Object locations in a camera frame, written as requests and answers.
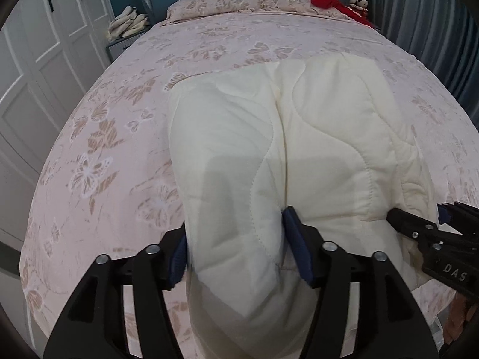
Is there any grey curtain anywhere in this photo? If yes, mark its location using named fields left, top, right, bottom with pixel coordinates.
left=369, top=0, right=478, bottom=125

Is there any person's right hand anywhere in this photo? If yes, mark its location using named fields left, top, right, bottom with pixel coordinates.
left=442, top=293, right=476, bottom=344

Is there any plush toy by headboard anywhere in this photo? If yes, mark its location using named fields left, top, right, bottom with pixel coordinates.
left=349, top=0, right=369, bottom=18

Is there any cream quilted coat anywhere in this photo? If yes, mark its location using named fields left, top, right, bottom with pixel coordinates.
left=168, top=53, right=437, bottom=358

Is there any pink floral pillow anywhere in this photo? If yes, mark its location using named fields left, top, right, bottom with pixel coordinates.
left=257, top=0, right=351, bottom=20
left=166, top=0, right=261, bottom=24

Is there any blue grey nightstand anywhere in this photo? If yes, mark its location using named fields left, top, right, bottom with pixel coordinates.
left=106, top=29, right=148, bottom=63

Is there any white wardrobe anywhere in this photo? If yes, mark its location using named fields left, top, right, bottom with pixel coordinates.
left=0, top=0, right=116, bottom=293

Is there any pink floral bedspread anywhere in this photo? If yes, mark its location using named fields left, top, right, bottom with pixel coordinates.
left=18, top=0, right=479, bottom=359

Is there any white plush toy on nightstand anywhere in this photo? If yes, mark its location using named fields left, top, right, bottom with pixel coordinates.
left=106, top=6, right=150, bottom=43

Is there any red garment on bed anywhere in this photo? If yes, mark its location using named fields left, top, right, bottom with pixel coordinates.
left=310, top=0, right=373, bottom=28

